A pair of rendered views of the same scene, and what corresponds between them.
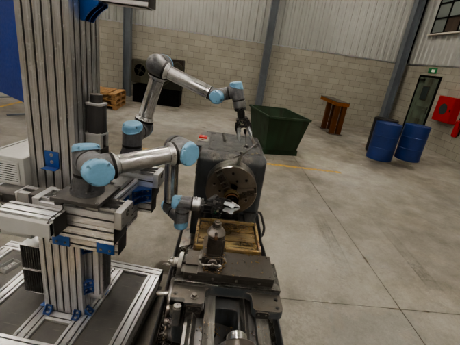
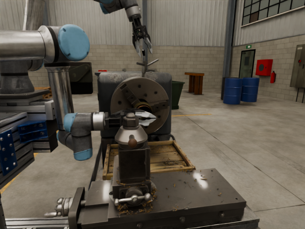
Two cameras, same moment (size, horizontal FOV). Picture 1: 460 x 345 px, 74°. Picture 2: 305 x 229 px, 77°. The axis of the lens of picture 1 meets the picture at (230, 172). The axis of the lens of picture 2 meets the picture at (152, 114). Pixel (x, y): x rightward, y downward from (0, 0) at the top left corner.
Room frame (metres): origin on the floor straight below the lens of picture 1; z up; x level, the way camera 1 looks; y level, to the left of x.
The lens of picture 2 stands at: (0.69, 0.01, 1.29)
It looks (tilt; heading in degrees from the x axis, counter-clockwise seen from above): 14 degrees down; 354
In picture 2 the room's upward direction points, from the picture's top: straight up
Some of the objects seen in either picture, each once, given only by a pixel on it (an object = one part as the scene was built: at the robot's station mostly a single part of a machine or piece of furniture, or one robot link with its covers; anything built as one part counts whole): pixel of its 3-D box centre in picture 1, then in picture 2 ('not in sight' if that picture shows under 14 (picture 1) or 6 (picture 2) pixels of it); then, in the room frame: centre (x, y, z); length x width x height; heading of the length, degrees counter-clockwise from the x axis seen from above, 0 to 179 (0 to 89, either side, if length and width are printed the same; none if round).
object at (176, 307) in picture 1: (176, 313); not in sight; (0.94, 0.13, 0.84); 0.04 x 0.04 x 0.10; 4
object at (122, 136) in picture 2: (216, 229); (130, 132); (1.14, 0.02, 1.13); 0.08 x 0.08 x 0.03
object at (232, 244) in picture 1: (226, 235); (145, 158); (1.49, -0.04, 0.89); 0.36 x 0.30 x 0.04; 94
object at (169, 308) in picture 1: (174, 302); not in sight; (1.09, 0.16, 0.75); 0.27 x 0.10 x 0.23; 4
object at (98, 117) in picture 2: (197, 203); (100, 120); (1.46, 0.15, 1.08); 0.08 x 0.05 x 0.08; 4
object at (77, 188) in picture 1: (87, 181); not in sight; (1.27, 0.65, 1.21); 0.15 x 0.15 x 0.10
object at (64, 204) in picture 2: (170, 261); (59, 207); (1.12, 0.21, 0.95); 0.07 x 0.04 x 0.04; 94
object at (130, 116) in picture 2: (217, 223); (130, 120); (1.14, 0.02, 1.17); 0.04 x 0.04 x 0.03
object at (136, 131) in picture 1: (133, 133); (13, 58); (1.77, 0.61, 1.33); 0.13 x 0.12 x 0.14; 176
